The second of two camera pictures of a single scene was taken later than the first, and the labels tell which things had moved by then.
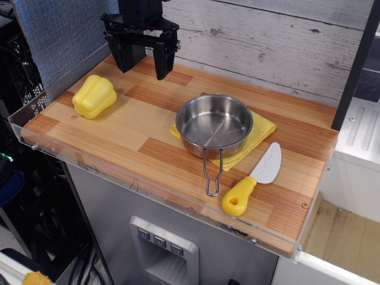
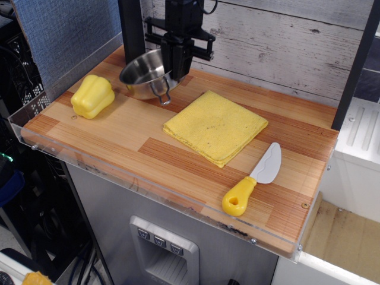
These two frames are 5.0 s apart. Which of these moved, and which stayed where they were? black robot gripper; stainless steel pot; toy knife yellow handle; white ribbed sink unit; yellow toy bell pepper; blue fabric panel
Moved: stainless steel pot; black robot gripper
Stayed: yellow toy bell pepper; toy knife yellow handle; white ribbed sink unit; blue fabric panel
